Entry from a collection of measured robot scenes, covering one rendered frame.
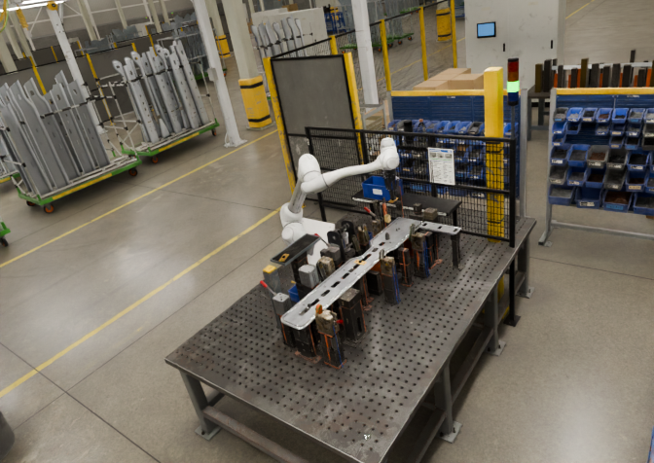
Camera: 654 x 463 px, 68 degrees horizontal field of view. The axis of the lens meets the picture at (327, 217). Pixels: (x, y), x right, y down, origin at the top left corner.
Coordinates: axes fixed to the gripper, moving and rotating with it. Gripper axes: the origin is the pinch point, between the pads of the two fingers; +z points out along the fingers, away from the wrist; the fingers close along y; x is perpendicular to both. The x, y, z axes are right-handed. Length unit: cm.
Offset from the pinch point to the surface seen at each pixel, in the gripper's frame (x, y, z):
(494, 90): 57, 51, -59
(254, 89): 446, -624, 41
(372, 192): 35, -44, 20
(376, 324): -66, 21, 59
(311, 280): -82, -12, 25
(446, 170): 54, 14, 1
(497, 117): 58, 52, -40
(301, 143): 159, -235, 35
